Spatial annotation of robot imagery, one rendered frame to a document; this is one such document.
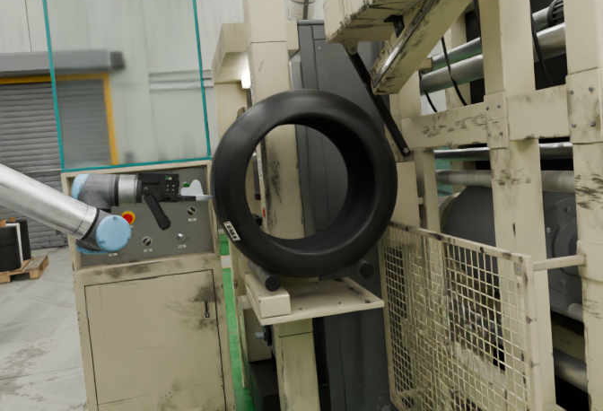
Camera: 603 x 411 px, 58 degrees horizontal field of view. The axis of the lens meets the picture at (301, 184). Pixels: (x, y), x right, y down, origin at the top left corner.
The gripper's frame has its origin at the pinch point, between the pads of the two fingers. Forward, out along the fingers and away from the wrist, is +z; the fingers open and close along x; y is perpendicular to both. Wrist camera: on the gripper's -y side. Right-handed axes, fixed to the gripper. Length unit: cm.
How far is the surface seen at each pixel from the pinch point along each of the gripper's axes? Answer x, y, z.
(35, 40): 900, 228, -270
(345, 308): -11, -31, 40
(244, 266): 23.5, -24.6, 13.9
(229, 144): -9.0, 15.7, 5.1
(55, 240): 897, -132, -232
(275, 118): -11.6, 23.2, 17.3
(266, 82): 26, 39, 21
